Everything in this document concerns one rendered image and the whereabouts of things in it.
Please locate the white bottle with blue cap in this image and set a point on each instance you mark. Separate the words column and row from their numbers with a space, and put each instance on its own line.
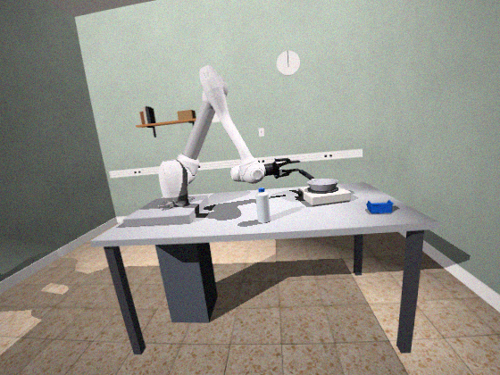
column 263, row 206

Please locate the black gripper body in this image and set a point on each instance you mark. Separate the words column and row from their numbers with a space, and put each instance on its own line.
column 269, row 168

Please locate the small blue plastic bin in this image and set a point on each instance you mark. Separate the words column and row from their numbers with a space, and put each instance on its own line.
column 380, row 207

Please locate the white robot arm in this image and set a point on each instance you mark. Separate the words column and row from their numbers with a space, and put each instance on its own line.
column 174, row 176

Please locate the grey frying pan with black handle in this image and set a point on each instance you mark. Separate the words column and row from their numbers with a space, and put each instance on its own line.
column 319, row 184

